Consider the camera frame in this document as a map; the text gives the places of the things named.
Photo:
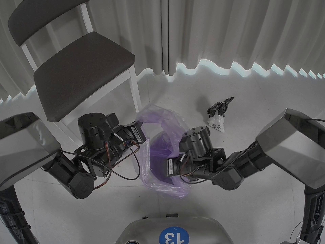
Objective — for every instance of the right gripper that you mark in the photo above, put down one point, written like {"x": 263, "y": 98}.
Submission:
{"x": 177, "y": 166}

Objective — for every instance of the purple plastic bag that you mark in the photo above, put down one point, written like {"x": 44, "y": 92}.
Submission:
{"x": 157, "y": 151}

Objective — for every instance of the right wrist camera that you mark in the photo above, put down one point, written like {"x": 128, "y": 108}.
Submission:
{"x": 185, "y": 143}

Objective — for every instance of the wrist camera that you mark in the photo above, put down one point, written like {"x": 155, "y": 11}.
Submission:
{"x": 185, "y": 143}
{"x": 111, "y": 121}

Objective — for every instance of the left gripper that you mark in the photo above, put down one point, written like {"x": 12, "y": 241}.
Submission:
{"x": 138, "y": 133}

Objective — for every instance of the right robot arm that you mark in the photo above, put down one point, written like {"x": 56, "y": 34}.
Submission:
{"x": 287, "y": 141}

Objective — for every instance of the white chair with dark seat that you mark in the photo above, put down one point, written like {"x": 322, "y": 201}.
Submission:
{"x": 83, "y": 67}

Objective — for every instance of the black plastic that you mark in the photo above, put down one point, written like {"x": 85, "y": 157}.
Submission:
{"x": 218, "y": 107}

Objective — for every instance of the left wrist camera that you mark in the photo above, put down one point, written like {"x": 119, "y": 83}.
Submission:
{"x": 111, "y": 121}

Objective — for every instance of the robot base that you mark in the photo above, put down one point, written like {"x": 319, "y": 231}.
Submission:
{"x": 152, "y": 230}

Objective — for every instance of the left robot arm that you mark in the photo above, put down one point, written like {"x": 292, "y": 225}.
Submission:
{"x": 25, "y": 146}

